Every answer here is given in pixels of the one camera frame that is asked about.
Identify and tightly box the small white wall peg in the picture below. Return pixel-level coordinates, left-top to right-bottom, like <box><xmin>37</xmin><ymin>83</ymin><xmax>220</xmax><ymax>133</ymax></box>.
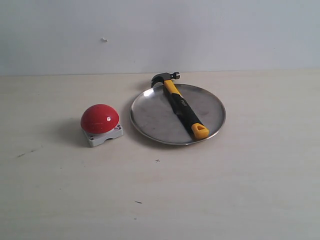
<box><xmin>101</xmin><ymin>37</ymin><xmax>108</xmax><ymax>43</ymax></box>

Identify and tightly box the yellow black claw hammer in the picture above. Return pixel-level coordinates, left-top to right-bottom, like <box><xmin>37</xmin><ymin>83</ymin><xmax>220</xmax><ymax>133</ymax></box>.
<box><xmin>151</xmin><ymin>72</ymin><xmax>210</xmax><ymax>140</ymax></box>

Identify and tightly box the red dome push button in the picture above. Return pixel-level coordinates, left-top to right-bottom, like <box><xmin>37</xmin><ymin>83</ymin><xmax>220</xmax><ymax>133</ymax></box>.
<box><xmin>80</xmin><ymin>104</ymin><xmax>124</xmax><ymax>147</ymax></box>

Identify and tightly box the round stainless steel plate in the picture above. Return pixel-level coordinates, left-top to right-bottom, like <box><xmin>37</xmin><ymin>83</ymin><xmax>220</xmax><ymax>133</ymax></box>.
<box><xmin>130</xmin><ymin>84</ymin><xmax>226</xmax><ymax>146</ymax></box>

